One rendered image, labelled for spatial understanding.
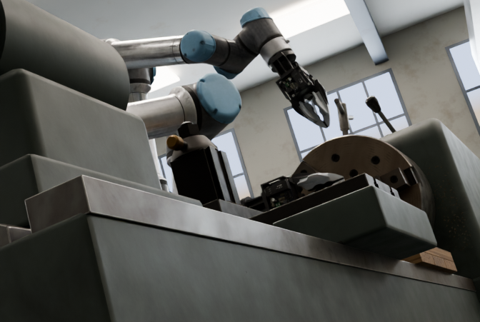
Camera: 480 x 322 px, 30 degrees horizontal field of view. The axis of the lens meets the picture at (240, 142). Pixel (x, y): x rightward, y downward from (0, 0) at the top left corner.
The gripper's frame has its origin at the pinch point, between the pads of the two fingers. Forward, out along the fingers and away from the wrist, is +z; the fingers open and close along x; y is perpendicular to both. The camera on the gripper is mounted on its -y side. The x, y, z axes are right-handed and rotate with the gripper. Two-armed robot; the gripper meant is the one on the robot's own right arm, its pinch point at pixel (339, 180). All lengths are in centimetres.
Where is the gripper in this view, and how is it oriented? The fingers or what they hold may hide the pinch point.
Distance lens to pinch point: 181.1
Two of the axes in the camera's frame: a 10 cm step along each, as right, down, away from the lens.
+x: -2.7, -9.1, 3.1
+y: -4.2, -1.8, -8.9
